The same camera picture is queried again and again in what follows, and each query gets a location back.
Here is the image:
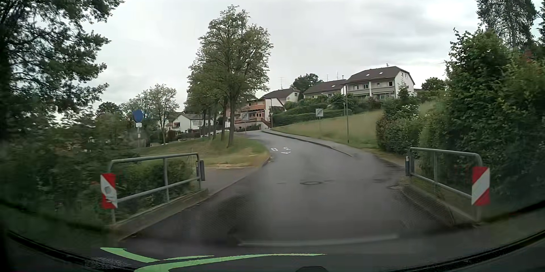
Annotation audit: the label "red and white house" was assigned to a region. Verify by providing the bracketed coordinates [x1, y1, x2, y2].
[226, 98, 285, 131]

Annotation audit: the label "white house with dark roof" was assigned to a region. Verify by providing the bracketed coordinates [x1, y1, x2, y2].
[261, 88, 301, 107]

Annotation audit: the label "trimmed green hedge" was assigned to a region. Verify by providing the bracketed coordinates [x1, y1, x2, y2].
[272, 102, 353, 127]

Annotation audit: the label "dark tree behind houses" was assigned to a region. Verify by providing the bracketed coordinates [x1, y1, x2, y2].
[291, 73, 323, 94]

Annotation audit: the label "grey asphalt road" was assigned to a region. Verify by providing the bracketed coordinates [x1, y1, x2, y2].
[128, 130, 452, 243]

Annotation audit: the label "long house with dark roof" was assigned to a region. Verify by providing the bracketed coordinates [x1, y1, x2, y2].
[302, 79, 347, 99]

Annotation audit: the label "grass verge with trees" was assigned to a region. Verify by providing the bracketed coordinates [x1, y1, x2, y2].
[136, 134, 270, 167]

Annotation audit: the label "grass bank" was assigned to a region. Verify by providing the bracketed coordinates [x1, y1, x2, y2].
[283, 101, 439, 150]

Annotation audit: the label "row of tall trees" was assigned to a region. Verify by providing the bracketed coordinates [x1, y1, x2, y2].
[184, 5, 273, 148]

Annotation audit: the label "grey side path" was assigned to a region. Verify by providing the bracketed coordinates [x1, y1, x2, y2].
[204, 165, 262, 196]

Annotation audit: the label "white low house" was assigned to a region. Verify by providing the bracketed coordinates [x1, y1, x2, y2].
[165, 112, 213, 134]

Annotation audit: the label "white house with brown roof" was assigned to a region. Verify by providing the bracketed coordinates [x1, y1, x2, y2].
[345, 66, 416, 100]

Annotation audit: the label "tree with light foliage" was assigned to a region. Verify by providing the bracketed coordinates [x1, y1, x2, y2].
[123, 84, 179, 145]

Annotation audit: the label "grey metal railing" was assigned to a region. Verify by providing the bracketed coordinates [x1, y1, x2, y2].
[100, 152, 206, 224]
[405, 147, 491, 222]

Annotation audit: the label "rounded green bush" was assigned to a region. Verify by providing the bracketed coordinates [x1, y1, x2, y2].
[376, 84, 424, 155]

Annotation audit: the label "car's own bonnet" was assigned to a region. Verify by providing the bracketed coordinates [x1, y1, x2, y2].
[9, 204, 545, 272]

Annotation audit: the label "round blue road sign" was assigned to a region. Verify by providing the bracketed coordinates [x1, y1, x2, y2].
[132, 109, 144, 148]

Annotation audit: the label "bushes beside railing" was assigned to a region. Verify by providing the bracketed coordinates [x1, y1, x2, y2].
[0, 115, 196, 226]

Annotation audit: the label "tall green hedge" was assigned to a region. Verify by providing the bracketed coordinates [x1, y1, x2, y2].
[419, 29, 545, 217]

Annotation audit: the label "large dark tree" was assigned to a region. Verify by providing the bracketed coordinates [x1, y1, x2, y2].
[0, 0, 129, 145]

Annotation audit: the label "tall conifer tree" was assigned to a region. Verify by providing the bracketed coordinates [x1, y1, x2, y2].
[473, 0, 538, 51]

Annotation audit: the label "lamp post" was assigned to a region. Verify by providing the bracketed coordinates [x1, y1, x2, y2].
[343, 77, 350, 144]

